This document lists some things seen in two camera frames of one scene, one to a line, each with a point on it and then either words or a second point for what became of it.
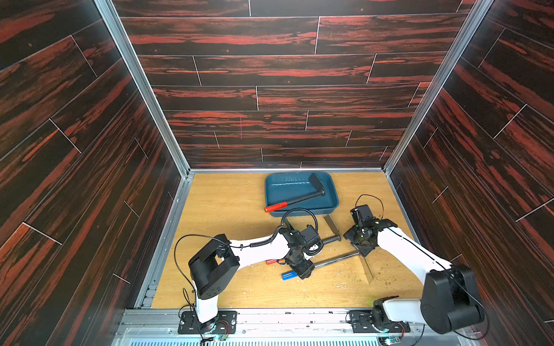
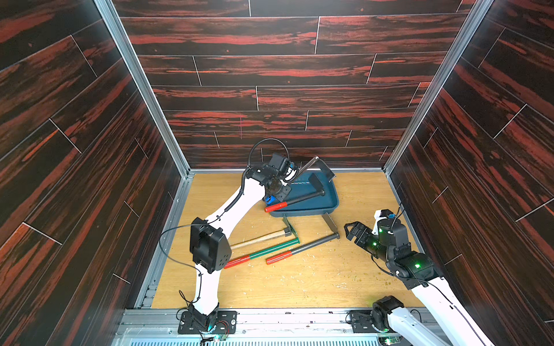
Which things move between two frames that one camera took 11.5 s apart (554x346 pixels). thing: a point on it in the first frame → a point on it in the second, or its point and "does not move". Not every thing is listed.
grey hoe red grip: x=316 y=183 does not move
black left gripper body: x=302 y=266 → x=280 y=191
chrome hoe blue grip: x=368 y=274 → x=326 y=168
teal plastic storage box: x=281 y=187 does not move
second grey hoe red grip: x=335 y=238 does not move
